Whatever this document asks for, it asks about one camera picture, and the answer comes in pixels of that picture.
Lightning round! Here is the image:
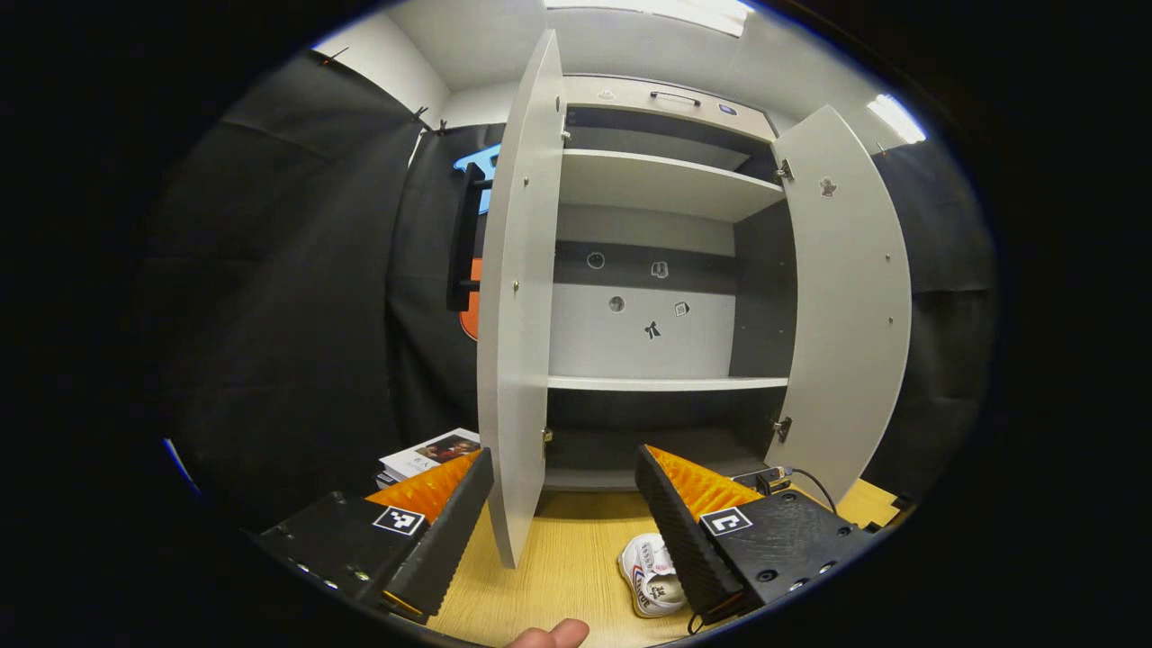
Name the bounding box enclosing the white shoe cabinet door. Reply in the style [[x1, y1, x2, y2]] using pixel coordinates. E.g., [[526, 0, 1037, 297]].
[[477, 29, 566, 570], [765, 105, 913, 505]]

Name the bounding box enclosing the black backdrop cloth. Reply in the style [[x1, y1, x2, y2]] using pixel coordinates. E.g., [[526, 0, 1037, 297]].
[[864, 139, 1000, 505], [135, 49, 505, 532]]

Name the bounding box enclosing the white shoe cabinet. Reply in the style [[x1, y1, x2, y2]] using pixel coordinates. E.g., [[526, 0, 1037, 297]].
[[540, 74, 802, 494]]

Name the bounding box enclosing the small ceiling light panel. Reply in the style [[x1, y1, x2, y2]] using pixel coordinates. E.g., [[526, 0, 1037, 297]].
[[867, 93, 928, 145]]

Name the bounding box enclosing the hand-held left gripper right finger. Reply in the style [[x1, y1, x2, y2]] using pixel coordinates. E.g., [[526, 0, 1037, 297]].
[[634, 445, 887, 628]]

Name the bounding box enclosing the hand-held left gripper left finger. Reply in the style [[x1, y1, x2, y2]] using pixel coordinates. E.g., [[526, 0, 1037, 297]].
[[247, 447, 496, 626]]

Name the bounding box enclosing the stack of magazines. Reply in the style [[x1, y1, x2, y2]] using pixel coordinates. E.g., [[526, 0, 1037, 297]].
[[376, 427, 482, 490]]

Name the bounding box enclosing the black cable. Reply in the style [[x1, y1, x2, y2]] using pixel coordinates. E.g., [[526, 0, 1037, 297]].
[[783, 466, 840, 516]]

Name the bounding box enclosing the white shoe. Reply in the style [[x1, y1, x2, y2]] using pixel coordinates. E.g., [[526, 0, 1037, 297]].
[[618, 533, 689, 619]]

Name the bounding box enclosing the large ceiling light panel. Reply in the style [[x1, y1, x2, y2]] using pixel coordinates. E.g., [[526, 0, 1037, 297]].
[[544, 0, 755, 39]]

